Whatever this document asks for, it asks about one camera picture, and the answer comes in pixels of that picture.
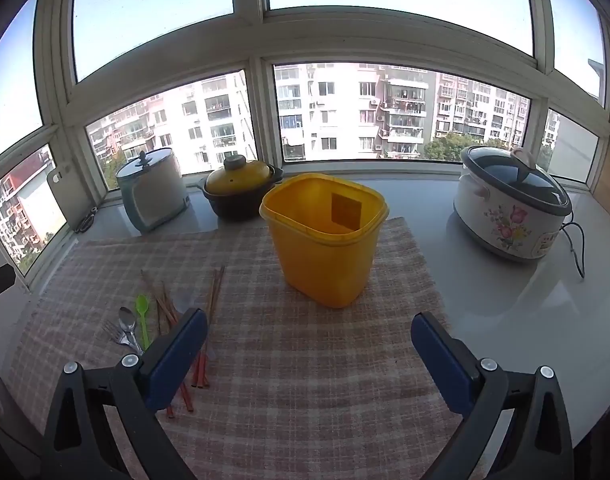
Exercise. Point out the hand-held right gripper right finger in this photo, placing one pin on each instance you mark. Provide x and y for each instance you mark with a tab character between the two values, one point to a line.
440	360

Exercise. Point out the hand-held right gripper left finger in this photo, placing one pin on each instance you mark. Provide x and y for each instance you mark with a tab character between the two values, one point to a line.
177	355

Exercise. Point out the green plastic spoon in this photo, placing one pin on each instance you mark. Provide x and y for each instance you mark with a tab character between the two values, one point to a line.
142	306

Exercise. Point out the metal spoon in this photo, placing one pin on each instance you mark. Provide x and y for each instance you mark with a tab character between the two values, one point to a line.
126	317

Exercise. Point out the metal fork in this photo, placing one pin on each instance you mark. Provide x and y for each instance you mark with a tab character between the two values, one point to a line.
116	335

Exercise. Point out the bunch of wooden chopsticks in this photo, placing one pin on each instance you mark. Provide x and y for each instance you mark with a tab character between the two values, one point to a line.
214	300

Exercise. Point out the yellow plastic container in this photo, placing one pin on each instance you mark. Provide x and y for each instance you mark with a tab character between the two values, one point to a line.
320	260

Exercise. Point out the white cutting board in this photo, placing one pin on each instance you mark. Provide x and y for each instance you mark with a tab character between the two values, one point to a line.
45	205

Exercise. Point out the pink checked cloth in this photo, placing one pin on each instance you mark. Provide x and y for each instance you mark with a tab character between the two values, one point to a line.
310	370

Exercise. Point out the white floral slow cooker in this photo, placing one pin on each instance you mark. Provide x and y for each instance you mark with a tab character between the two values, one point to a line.
500	210

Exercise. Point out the white teal pot glass lid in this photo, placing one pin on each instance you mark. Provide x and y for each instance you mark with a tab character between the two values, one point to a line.
155	195

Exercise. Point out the dark clay pot yellow lid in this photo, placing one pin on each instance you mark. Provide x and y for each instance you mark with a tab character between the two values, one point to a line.
237	182

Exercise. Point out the row of apartment buildings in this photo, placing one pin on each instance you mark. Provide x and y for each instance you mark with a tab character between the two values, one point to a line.
335	110

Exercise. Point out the white window frame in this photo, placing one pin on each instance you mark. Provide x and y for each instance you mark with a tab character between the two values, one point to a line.
250	35

